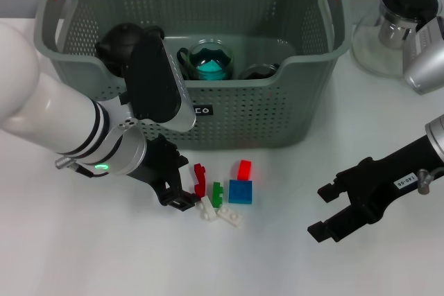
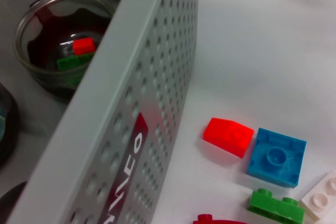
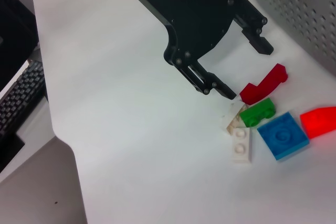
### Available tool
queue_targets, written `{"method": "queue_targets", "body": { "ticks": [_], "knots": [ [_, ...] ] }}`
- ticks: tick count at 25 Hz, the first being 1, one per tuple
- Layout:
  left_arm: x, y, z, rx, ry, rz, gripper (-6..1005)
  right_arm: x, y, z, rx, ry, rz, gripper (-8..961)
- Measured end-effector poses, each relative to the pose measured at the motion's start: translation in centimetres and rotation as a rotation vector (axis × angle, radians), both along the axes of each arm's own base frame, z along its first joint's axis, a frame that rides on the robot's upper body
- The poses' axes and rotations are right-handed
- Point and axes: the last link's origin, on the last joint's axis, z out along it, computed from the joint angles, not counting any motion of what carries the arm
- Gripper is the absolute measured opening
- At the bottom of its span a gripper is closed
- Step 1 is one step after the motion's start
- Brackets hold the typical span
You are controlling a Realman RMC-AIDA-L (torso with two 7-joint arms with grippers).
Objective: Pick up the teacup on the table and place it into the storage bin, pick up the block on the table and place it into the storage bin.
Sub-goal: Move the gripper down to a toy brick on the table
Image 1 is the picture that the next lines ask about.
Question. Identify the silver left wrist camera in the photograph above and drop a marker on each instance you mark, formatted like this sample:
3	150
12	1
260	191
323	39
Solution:
156	84

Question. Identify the red tall brick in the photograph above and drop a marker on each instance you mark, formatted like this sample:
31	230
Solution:
245	170

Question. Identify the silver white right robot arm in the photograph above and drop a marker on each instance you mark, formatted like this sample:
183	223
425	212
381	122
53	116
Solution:
437	140

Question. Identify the cyan square brick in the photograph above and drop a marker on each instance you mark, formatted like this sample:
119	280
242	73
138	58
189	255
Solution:
209	68

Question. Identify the glass teacup with black holder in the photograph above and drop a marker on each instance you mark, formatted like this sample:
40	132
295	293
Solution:
208	51
258	71

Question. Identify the green small brick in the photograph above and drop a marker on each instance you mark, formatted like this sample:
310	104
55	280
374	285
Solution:
217	194

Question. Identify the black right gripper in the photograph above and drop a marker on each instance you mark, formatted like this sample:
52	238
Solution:
392	178

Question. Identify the blue square brick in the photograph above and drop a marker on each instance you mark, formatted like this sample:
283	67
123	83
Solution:
241	191

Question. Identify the black clay teapot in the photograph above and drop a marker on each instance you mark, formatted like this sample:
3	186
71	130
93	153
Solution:
118	41

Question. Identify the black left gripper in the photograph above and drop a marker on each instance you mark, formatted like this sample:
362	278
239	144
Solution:
163	164

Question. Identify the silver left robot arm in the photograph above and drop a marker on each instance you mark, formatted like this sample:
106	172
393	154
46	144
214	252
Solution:
52	112

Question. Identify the white two-stud brick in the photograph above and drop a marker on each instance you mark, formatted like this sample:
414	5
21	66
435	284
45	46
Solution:
229	216

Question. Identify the glass teapot with black lid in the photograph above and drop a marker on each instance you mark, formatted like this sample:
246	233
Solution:
374	50

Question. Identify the grey perforated storage bin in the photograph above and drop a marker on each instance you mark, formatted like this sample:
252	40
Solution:
260	109

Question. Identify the dark red angled brick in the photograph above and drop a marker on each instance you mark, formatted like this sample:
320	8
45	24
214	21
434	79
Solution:
200	180

